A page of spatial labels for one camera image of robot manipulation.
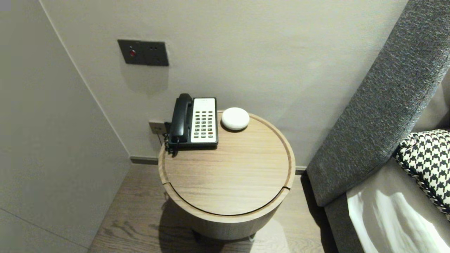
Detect curved wooden table drawer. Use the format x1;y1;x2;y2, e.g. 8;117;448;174
165;182;290;241

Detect white domed round speaker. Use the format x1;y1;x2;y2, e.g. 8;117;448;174
221;107;250;131

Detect white keypad telephone base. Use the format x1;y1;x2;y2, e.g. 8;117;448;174
168;98;219;150

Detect black telephone handset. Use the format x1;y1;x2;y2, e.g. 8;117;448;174
170;93;193;143

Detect round wooden side table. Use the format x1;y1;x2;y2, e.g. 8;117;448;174
158;110;296;243

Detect grey fabric headboard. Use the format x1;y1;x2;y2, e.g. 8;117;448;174
307;0;450;207

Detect beige bed linen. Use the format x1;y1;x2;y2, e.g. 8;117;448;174
346;69;450;253

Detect houndstooth black white pillow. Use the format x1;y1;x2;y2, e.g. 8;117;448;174
394;129;450;221

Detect black coiled handset cord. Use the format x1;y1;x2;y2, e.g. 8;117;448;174
163;133;178;156

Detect beige wall jack plate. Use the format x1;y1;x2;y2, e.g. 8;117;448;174
148;121;166;135

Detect grey wall baseboard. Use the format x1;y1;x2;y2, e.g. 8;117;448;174
130;156;307;175

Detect dark wall plate small holes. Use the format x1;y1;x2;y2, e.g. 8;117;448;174
143;41;169;67

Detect dark switch plate red light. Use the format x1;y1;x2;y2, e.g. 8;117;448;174
117;39;144;65

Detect grey fabric bed frame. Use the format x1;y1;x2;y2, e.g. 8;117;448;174
323;194;366;253

